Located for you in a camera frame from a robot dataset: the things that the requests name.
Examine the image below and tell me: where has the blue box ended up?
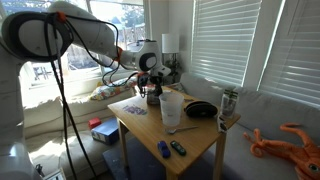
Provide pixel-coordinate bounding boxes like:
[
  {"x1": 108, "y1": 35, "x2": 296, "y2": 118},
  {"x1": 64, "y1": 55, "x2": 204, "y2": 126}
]
[{"x1": 90, "y1": 117, "x2": 120, "y2": 146}]

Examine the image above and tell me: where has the grey sofa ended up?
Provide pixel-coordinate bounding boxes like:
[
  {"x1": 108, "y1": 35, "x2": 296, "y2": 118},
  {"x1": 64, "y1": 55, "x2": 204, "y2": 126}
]
[{"x1": 179, "y1": 72, "x2": 320, "y2": 180}]

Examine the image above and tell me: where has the dark rug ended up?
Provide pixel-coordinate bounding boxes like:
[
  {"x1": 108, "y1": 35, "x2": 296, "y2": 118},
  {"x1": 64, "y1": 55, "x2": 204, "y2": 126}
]
[{"x1": 102, "y1": 136, "x2": 234, "y2": 180}]

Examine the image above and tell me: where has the Santa elf sticker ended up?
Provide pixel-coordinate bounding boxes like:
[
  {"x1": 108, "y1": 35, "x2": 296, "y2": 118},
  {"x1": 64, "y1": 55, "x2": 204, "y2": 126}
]
[{"x1": 122, "y1": 104, "x2": 148, "y2": 116}]

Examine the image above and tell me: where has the floral pillow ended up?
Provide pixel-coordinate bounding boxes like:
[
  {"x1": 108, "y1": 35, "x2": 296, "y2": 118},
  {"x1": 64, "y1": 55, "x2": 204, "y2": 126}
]
[{"x1": 89, "y1": 78, "x2": 138, "y2": 102}]

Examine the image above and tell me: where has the dark green toy car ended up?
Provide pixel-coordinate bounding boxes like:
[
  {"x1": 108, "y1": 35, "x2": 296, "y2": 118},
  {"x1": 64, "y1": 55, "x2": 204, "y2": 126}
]
[{"x1": 169, "y1": 140, "x2": 187, "y2": 157}]

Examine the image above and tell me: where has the cream sofa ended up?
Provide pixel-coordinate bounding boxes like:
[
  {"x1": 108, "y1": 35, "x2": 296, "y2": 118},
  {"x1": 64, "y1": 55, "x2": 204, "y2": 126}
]
[{"x1": 19, "y1": 84, "x2": 134, "y2": 180}]

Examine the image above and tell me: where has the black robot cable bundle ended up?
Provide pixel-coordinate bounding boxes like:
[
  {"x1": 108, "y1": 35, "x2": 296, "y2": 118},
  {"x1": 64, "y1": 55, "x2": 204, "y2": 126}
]
[{"x1": 43, "y1": 13, "x2": 149, "y2": 180}]

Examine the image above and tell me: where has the white window blind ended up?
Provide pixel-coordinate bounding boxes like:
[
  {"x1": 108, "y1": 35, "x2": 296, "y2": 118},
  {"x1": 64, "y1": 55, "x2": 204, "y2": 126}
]
[
  {"x1": 191, "y1": 0, "x2": 263, "y2": 88},
  {"x1": 258, "y1": 0, "x2": 320, "y2": 108}
]

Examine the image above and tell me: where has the blue toy car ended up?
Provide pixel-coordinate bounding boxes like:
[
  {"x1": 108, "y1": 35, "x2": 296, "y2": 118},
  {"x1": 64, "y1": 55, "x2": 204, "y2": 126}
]
[{"x1": 157, "y1": 140, "x2": 172, "y2": 159}]

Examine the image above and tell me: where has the translucent plastic cup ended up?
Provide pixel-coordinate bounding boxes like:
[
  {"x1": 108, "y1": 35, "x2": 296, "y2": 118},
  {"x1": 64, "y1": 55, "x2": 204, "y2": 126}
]
[{"x1": 158, "y1": 91, "x2": 185, "y2": 128}]

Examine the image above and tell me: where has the orange squid plush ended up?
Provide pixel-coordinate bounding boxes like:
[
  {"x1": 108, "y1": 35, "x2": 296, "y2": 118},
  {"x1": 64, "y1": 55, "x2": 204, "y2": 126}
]
[{"x1": 243, "y1": 122, "x2": 320, "y2": 180}]

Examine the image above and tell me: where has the small white black tag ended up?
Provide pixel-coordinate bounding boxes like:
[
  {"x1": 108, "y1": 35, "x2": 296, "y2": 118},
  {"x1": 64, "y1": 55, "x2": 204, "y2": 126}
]
[{"x1": 217, "y1": 114, "x2": 229, "y2": 134}]

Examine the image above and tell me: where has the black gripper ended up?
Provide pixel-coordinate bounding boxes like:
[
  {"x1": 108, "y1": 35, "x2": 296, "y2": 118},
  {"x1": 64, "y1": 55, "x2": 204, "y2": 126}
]
[{"x1": 143, "y1": 73, "x2": 165, "y2": 98}]

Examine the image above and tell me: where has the wooden table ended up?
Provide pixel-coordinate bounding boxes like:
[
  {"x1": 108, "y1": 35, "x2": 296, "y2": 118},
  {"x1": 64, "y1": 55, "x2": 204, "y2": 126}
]
[{"x1": 107, "y1": 85, "x2": 242, "y2": 180}]

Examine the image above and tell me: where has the glass jar with plant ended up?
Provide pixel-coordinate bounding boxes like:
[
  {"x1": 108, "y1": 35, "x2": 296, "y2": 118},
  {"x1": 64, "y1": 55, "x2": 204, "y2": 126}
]
[{"x1": 220, "y1": 87, "x2": 240, "y2": 119}]

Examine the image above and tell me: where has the red box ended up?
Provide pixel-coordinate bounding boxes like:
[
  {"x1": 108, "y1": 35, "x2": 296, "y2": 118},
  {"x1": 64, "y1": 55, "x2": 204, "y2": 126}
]
[{"x1": 88, "y1": 116, "x2": 102, "y2": 130}]

